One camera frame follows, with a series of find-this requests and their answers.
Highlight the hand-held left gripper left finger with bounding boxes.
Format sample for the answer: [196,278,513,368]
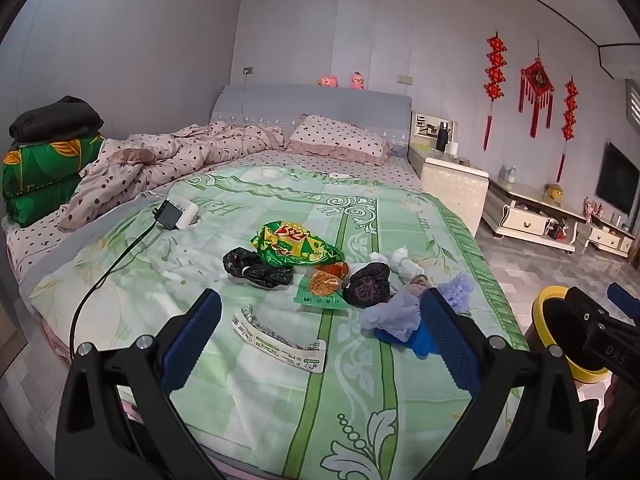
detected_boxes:
[55,288,223,480]

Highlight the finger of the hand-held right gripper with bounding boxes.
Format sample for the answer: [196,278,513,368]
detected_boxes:
[606,282,640,323]
[566,286,610,342]

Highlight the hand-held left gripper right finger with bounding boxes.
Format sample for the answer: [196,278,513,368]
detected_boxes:
[400,287,601,480]

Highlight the blue rubber glove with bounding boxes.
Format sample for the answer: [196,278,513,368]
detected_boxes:
[372,317,441,358]

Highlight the yellow rimmed trash bin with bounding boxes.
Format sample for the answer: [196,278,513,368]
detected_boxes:
[531,285,612,386]

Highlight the white paper wrapper strip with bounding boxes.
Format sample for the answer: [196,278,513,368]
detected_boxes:
[231,306,327,375]

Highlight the black plastic bag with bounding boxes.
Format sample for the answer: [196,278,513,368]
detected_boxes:
[222,248,296,289]

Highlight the knotted dark plastic bag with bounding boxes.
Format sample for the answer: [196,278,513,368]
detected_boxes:
[342,263,392,307]

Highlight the green packet with orange snack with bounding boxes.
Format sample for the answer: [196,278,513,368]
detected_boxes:
[293,269,351,313]

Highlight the green snack bag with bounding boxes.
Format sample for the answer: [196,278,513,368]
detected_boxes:
[250,221,346,267]

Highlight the white television cabinet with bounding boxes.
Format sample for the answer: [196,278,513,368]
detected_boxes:
[575,210,638,260]

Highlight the green floral bed sheet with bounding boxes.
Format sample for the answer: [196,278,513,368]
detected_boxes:
[30,165,531,480]

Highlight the white coffee table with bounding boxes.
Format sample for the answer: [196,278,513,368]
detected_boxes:
[482,177,588,256]

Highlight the black flat television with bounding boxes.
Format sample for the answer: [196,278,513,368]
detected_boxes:
[595,142,640,216]

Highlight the black power adapter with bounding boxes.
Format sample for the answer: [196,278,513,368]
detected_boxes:
[154,200,183,232]

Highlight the white charging box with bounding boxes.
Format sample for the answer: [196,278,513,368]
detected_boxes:
[167,197,202,231]

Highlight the white bedside cabinet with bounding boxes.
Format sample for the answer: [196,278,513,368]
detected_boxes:
[407,110,490,238]

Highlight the pink polka dot quilt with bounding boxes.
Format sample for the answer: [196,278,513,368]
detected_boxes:
[57,122,286,233]

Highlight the green folded quilt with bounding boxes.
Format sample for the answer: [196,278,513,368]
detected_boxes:
[1,132,108,228]

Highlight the red diamond knot ornament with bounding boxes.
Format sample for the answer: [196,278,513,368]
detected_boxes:
[517,40,557,139]

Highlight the pink polka dot pillow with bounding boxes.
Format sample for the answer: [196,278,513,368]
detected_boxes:
[284,114,393,166]

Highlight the grey upholstered bed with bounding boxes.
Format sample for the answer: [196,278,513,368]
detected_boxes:
[0,84,531,480]

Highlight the black folded cloth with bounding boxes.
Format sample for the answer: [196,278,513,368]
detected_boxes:
[9,95,105,143]

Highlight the black power cable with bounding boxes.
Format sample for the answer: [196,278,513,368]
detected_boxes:
[69,207,163,358]

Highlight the louvred wall vent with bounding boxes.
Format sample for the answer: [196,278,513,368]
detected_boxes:
[625,80,640,136]

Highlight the short red knot string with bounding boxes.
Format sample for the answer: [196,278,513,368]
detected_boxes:
[556,76,580,183]

